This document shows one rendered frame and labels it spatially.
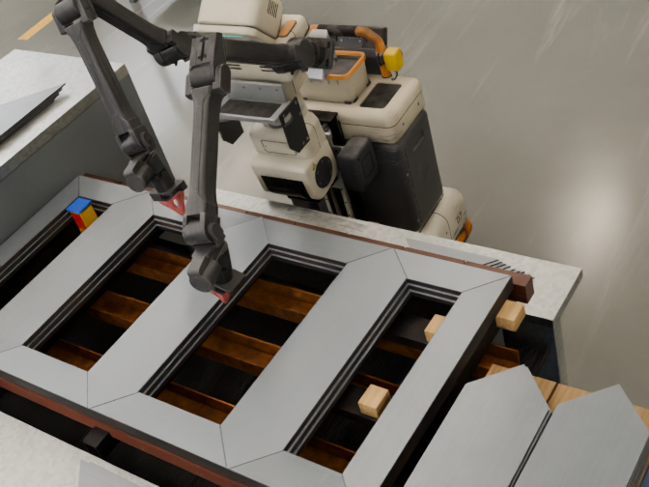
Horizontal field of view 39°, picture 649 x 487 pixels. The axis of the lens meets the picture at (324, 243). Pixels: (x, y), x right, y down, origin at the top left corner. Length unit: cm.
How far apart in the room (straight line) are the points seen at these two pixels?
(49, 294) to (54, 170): 57
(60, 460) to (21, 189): 101
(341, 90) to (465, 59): 181
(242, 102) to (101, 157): 66
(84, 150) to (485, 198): 164
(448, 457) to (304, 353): 47
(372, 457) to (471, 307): 46
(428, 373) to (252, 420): 41
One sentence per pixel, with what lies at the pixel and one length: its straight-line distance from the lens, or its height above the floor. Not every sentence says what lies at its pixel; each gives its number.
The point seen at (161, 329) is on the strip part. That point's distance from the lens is 244.
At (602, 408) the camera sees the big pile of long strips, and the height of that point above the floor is 85.
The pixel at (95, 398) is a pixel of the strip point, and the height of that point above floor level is 86.
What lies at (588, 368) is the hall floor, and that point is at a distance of 319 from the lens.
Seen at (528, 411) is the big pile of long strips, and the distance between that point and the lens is 201.
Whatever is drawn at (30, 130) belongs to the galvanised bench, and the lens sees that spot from 316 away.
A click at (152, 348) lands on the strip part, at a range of 241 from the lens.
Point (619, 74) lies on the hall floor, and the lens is 454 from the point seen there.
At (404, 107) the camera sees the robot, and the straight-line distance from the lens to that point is 309.
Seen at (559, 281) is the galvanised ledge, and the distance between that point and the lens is 250.
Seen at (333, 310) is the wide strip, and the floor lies 86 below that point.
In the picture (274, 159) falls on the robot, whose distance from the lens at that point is 298.
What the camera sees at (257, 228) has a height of 86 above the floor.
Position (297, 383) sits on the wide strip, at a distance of 217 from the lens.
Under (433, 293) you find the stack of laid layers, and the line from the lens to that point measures 230.
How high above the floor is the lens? 243
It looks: 39 degrees down
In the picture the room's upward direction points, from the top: 18 degrees counter-clockwise
